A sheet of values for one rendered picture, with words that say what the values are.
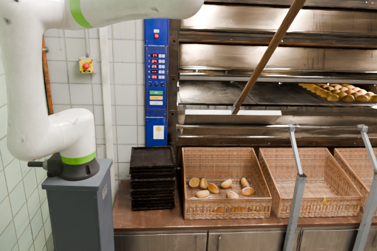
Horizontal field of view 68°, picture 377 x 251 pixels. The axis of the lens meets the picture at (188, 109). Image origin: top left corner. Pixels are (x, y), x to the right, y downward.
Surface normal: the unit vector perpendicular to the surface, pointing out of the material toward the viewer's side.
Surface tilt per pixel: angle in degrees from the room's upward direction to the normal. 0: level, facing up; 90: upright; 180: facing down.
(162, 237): 90
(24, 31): 103
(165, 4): 116
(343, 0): 90
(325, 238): 90
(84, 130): 89
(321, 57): 70
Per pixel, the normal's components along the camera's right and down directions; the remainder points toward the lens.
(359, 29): 0.07, -0.04
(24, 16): 0.62, 0.48
